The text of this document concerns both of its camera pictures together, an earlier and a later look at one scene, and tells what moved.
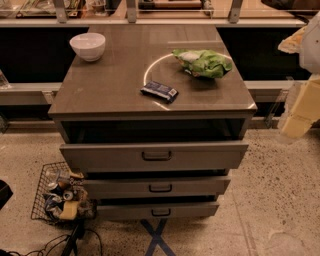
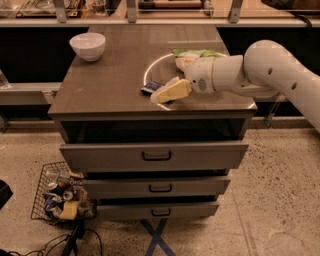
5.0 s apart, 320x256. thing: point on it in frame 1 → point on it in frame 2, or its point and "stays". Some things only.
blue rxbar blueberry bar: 159,90 stays
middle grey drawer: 157,186 stays
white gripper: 310,46 → 200,77
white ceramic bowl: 89,46 stays
